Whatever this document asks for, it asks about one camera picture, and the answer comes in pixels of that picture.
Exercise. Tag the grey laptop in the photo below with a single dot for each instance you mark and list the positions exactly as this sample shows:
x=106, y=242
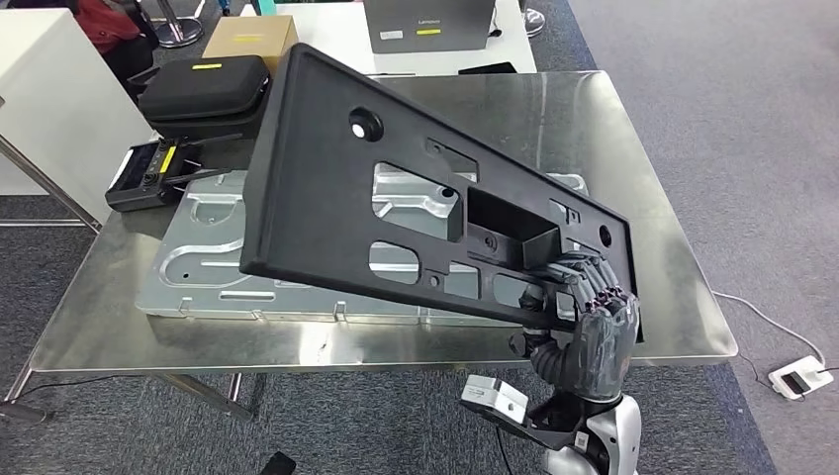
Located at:
x=426, y=26

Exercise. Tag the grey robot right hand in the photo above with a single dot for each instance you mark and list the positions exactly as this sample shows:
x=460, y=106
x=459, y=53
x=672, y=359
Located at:
x=606, y=347

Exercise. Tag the chrome barrier stanchion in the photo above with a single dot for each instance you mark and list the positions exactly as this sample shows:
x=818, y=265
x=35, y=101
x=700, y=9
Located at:
x=534, y=23
x=180, y=29

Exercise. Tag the stamped metal plate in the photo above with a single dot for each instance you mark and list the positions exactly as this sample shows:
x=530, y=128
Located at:
x=196, y=262

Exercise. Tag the black plastic panel part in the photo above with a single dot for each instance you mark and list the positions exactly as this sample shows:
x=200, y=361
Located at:
x=314, y=197

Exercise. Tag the black zip case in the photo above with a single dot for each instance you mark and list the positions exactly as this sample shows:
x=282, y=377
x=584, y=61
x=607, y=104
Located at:
x=203, y=88

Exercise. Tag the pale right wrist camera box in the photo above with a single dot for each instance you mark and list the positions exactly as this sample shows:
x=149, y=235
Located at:
x=495, y=396

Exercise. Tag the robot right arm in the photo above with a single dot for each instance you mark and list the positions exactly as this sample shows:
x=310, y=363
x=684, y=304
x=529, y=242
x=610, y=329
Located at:
x=616, y=433

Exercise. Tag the brown cardboard box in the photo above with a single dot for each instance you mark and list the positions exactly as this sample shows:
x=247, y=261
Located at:
x=249, y=39

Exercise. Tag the person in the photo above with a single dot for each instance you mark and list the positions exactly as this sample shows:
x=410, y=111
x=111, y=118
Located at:
x=105, y=26

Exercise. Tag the stainless steel workbench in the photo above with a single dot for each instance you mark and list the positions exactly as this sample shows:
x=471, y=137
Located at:
x=623, y=131

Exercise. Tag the white cabinet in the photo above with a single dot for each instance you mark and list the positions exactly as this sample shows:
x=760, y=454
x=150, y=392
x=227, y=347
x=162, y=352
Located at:
x=59, y=98

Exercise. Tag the black handheld controller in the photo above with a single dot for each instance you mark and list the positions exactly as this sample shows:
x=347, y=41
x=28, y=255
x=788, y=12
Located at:
x=151, y=177

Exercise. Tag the white power strip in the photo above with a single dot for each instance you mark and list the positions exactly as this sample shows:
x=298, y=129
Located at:
x=803, y=379

